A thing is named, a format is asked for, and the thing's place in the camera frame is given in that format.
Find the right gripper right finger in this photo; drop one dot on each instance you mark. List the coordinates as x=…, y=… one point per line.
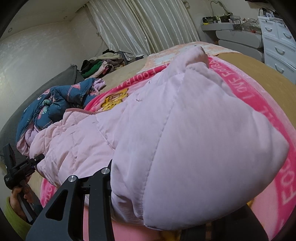
x=239, y=225

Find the grey wall-mounted desk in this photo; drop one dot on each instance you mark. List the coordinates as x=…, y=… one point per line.
x=245, y=42

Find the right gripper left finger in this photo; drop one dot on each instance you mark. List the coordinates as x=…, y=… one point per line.
x=62, y=217

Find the white drawer cabinet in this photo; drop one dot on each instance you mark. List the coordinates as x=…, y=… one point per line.
x=278, y=46

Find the tan bed sheet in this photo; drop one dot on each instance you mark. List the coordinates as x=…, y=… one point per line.
x=270, y=94

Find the pink quilted jacket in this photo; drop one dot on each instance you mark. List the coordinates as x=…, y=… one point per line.
x=161, y=134

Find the peach patterned bed cover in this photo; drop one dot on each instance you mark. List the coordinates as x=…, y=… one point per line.
x=165, y=56

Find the pink football fleece blanket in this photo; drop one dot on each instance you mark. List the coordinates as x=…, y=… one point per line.
x=266, y=115

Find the striped beige curtain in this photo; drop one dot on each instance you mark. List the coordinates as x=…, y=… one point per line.
x=142, y=27

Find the green sleeve forearm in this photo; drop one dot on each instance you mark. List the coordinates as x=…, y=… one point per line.
x=20, y=226

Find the blue floral duvet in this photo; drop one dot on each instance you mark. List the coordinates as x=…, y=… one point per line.
x=50, y=107

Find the pile of assorted clothes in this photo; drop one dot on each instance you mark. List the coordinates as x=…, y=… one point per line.
x=106, y=63

